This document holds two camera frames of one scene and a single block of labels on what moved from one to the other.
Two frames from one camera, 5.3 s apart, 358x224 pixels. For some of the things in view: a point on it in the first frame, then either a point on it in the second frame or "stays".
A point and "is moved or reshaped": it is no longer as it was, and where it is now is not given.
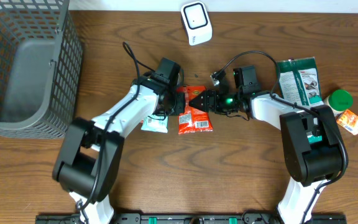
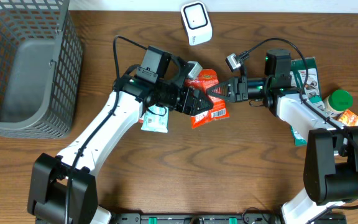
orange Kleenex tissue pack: (350, 121) stays
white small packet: (150, 124) stays
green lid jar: (339, 101) stays
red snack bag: (194, 120) is moved or reshaped
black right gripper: (215, 107) -> (237, 89)
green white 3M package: (299, 81) stays
